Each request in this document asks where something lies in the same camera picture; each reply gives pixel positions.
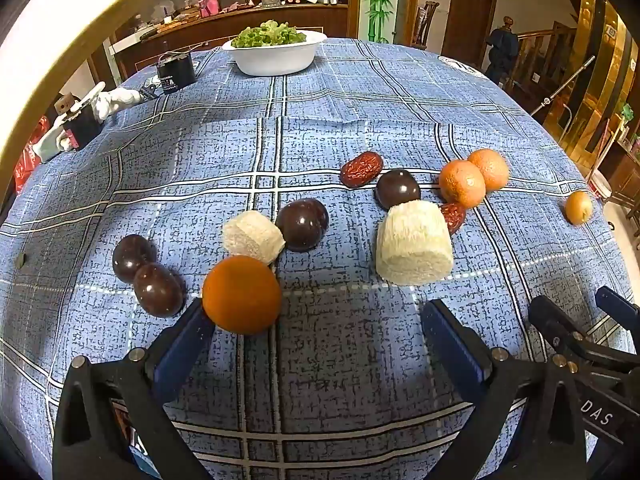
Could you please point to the white bowl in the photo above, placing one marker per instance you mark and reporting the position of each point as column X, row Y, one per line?
column 272, row 62

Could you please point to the dark coat on post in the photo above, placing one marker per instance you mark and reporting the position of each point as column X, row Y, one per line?
column 501, row 50

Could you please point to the white sugarcane chunk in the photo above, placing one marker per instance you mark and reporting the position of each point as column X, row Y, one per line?
column 251, row 237
column 414, row 245

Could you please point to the red jujube date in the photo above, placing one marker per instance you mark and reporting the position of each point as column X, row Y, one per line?
column 455, row 220
column 361, row 169

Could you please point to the red plastic bag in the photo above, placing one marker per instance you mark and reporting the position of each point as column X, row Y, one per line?
column 27, row 165

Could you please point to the black cylinder device red label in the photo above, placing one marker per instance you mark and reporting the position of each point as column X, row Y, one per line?
column 82, row 127

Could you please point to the wooden chair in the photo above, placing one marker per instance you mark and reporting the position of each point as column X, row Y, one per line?
column 425, row 25

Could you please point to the wooden stair railing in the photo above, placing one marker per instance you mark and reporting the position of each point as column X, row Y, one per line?
column 545, row 50

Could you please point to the wooden bar counter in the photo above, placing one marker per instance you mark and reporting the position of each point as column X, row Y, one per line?
column 225, row 22

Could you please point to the green lettuce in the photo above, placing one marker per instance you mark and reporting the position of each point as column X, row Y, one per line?
column 270, row 34

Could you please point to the metal pole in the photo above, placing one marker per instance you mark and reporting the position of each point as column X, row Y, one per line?
column 562, row 85

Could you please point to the golden pillar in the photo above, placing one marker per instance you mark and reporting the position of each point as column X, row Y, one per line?
column 595, row 60

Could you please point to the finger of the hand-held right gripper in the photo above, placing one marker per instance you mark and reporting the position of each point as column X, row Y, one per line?
column 555, row 322
column 617, row 305

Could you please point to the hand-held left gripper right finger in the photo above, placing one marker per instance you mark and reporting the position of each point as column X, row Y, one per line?
column 457, row 355

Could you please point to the orange mandarin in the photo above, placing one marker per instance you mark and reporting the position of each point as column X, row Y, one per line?
column 241, row 294
column 579, row 207
column 494, row 167
column 461, row 185

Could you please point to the green bamboo wall decal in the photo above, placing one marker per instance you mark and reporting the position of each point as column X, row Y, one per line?
column 380, row 0

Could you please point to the dark purple plum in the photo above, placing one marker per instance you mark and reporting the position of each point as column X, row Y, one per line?
column 159, row 291
column 132, row 257
column 302, row 225
column 397, row 189

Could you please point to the black cup on table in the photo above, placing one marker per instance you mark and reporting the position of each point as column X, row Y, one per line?
column 175, row 75

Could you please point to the brown wooden door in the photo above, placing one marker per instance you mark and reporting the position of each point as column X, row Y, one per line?
column 467, row 15

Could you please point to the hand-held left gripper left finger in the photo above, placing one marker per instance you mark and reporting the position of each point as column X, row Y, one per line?
column 180, row 347

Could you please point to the white work glove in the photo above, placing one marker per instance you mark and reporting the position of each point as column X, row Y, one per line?
column 47, row 142
column 116, row 101

